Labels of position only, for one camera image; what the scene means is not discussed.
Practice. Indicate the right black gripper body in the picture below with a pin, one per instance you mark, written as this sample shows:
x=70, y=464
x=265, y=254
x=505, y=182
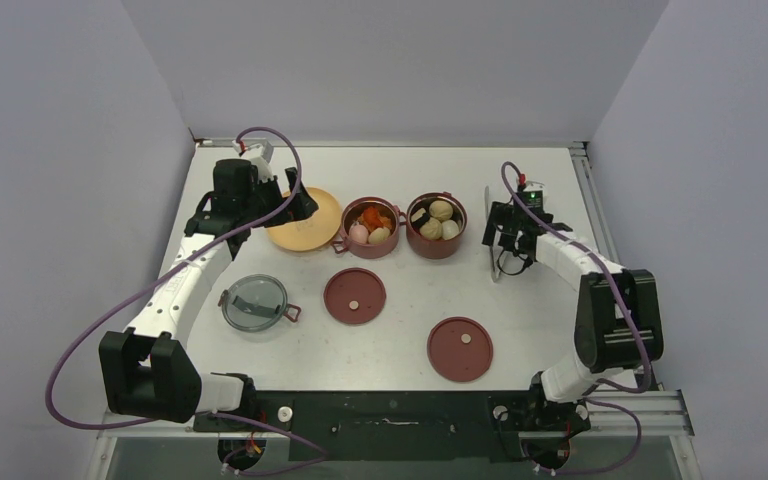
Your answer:
x=504, y=215

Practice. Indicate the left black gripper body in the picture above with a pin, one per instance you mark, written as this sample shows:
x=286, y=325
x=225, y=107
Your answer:
x=264, y=199

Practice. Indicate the orange plastic plate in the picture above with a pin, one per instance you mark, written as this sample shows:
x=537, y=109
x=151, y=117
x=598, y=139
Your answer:
x=314, y=232

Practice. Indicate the metal tongs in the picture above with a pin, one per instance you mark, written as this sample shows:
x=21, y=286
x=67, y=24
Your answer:
x=494, y=273

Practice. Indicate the beige egg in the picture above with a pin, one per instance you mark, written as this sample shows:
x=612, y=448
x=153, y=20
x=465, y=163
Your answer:
x=359, y=234

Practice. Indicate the red steel bowl with handles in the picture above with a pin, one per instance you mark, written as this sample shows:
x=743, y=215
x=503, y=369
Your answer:
x=380, y=242

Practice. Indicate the orange fried food pieces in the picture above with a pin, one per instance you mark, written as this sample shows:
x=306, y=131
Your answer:
x=373, y=219

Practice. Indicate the white bun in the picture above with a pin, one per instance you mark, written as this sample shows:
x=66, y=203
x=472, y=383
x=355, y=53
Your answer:
x=431, y=230
x=441, y=210

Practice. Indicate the red steel bowl tall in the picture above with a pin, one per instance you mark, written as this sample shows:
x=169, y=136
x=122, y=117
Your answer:
x=453, y=229

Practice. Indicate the red round lid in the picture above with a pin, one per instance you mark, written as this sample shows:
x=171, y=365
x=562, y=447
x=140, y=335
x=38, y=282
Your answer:
x=460, y=349
x=354, y=296

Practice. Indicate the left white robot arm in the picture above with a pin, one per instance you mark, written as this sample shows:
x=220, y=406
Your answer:
x=146, y=369

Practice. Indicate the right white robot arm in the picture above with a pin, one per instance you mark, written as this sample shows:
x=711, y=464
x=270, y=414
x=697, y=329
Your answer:
x=617, y=332

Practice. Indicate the grey transparent lid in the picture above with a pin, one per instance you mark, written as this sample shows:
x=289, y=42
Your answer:
x=256, y=303

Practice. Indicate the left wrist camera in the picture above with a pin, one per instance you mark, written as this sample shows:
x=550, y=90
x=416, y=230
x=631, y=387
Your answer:
x=259, y=154

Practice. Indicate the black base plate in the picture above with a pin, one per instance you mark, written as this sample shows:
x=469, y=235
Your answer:
x=394, y=426

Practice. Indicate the aluminium frame rail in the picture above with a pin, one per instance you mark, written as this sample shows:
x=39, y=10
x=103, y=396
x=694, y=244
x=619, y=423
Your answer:
x=392, y=303

